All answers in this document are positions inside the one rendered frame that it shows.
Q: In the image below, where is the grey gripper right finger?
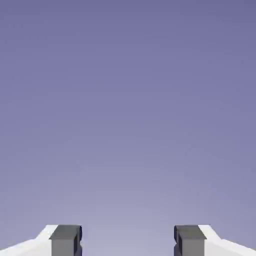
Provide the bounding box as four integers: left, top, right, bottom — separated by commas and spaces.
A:
173, 224, 256, 256

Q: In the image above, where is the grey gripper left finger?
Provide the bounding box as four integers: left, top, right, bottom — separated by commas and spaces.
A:
0, 224, 83, 256

